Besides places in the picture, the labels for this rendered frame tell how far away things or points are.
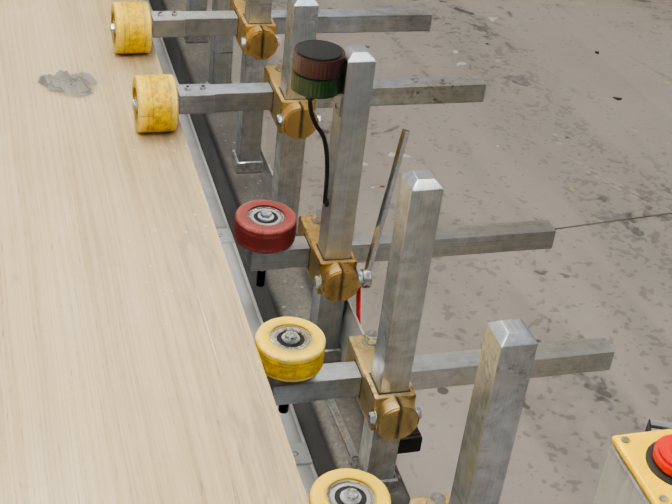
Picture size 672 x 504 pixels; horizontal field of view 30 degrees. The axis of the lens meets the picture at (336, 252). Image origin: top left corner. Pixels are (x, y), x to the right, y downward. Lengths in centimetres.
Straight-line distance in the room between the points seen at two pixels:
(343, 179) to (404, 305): 25
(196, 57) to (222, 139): 32
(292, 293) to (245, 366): 46
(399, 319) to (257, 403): 18
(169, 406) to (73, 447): 11
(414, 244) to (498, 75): 291
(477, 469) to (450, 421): 155
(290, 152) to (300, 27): 20
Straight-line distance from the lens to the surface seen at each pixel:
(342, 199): 157
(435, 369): 150
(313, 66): 145
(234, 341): 142
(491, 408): 114
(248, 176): 210
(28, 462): 128
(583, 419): 282
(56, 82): 191
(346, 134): 152
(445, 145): 373
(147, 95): 176
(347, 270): 160
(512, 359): 111
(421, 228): 131
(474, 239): 173
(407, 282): 134
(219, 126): 224
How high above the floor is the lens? 179
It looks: 34 degrees down
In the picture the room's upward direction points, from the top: 7 degrees clockwise
